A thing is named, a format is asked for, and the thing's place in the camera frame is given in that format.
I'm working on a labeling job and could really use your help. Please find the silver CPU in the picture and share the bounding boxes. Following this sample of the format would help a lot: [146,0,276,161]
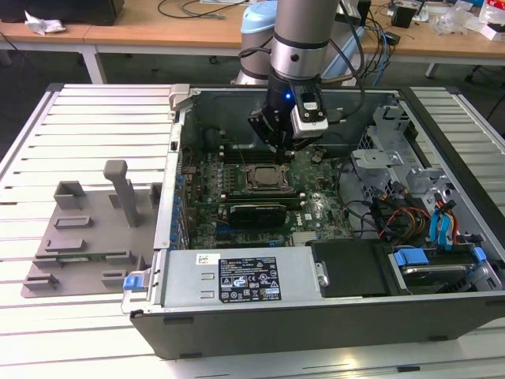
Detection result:
[254,167,279,186]

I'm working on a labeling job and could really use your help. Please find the black RAM slot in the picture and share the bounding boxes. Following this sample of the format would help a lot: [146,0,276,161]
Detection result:
[223,152,279,162]
[223,146,279,154]

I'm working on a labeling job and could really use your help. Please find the thin locking lever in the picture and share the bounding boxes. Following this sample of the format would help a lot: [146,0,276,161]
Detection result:
[234,136,249,170]

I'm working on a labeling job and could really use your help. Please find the metal socket cover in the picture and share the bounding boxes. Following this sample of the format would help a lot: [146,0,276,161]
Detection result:
[243,163,292,195]

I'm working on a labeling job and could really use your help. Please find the green motherboard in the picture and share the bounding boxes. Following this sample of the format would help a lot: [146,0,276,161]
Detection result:
[179,148,356,250]

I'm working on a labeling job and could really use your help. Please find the silver metal drive cage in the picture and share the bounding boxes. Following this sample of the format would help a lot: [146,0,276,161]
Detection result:
[350,102,455,206]

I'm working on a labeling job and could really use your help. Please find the white power strip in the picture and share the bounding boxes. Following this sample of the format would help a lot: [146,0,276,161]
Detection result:
[341,65,370,86]

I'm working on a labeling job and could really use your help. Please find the black graphics card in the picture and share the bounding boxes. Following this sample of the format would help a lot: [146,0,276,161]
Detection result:
[227,203,288,229]

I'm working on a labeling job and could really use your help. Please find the grey case hinge block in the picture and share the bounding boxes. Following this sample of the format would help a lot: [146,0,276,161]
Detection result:
[167,84,193,111]

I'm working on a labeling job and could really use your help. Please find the tall black desktop box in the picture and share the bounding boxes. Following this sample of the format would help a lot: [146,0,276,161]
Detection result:
[339,0,372,25]

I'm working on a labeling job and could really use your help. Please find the black plastic shroud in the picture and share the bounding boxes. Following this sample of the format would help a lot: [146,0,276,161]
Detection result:
[309,238,395,299]

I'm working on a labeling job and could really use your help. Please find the wooden desk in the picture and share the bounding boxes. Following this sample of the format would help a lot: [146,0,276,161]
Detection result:
[0,0,505,84]

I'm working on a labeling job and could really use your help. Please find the small black box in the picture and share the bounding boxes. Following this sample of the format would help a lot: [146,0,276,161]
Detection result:
[390,6,417,28]

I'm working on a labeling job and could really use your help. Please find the grey power supply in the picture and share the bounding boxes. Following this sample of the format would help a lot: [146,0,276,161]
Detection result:
[163,248,316,309]

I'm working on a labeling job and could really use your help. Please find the black PC case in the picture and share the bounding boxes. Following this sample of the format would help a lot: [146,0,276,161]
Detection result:
[120,84,505,360]

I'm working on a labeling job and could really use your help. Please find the hard disk in blue carrier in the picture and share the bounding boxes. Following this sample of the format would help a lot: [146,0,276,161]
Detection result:
[388,246,486,295]

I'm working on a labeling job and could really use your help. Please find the clear plastic bags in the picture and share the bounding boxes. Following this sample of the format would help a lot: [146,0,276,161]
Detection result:
[429,2,482,35]

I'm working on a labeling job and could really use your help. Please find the grey parts rack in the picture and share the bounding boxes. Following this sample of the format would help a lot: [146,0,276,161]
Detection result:
[19,159,163,300]

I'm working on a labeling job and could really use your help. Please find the blue case latch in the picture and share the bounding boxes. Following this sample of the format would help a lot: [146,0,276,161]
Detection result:
[122,268,153,293]

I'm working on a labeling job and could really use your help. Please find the white cardboard box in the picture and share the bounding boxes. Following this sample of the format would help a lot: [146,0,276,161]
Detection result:
[480,21,505,41]

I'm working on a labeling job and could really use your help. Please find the wide black box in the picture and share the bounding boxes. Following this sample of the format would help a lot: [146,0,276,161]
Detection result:
[0,0,125,27]

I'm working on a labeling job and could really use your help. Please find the crumpled white paper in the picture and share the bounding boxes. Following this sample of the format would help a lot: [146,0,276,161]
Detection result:
[24,9,66,36]

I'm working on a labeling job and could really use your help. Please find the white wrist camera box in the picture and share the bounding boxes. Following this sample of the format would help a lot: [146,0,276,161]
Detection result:
[290,91,329,139]

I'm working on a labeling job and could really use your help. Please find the blue network cable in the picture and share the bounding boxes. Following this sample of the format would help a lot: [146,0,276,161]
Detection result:
[376,23,392,86]

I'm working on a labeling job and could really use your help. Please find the coloured wire bundle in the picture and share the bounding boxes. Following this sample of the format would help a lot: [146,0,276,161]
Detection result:
[370,193,431,242]

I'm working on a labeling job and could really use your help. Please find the blue flat wire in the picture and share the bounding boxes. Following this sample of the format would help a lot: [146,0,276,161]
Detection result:
[436,199,458,250]
[428,208,445,248]

